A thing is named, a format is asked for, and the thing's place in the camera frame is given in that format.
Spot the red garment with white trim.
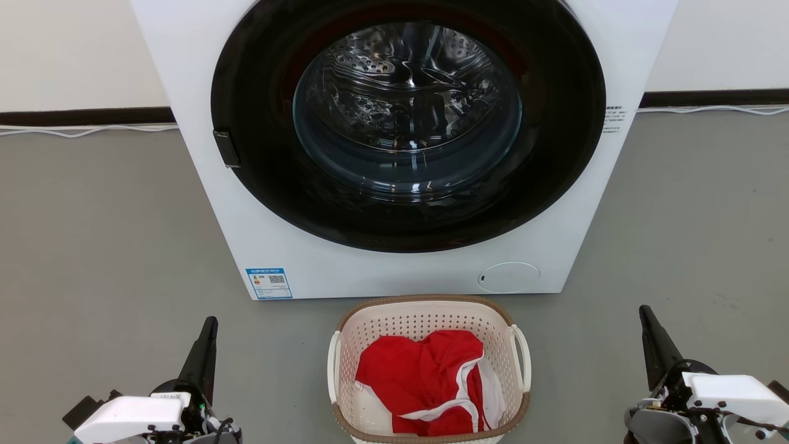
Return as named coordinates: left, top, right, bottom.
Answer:
left=355, top=330, right=507, bottom=437

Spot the blue energy label sticker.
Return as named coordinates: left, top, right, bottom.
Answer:
left=246, top=268, right=293, bottom=300

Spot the steel washing machine drum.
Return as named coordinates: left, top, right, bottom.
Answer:
left=295, top=23, right=522, bottom=186

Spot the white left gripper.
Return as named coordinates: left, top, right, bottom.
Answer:
left=62, top=316, right=243, bottom=444

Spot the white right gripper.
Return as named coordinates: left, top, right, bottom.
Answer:
left=624, top=305, right=789, bottom=444

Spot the white front-load washing machine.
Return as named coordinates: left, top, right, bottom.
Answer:
left=129, top=0, right=679, bottom=301

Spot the white floor cable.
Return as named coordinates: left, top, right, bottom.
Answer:
left=638, top=105, right=789, bottom=117
left=0, top=123, right=179, bottom=138

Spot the black door handle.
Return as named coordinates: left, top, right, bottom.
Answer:
left=213, top=129, right=241, bottom=168

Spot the round black washing machine door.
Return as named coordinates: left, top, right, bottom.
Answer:
left=211, top=0, right=607, bottom=253

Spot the round white filter cover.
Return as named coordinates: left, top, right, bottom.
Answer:
left=478, top=262, right=541, bottom=294

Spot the cream perforated laundry basket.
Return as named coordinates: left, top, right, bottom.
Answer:
left=327, top=294, right=532, bottom=444

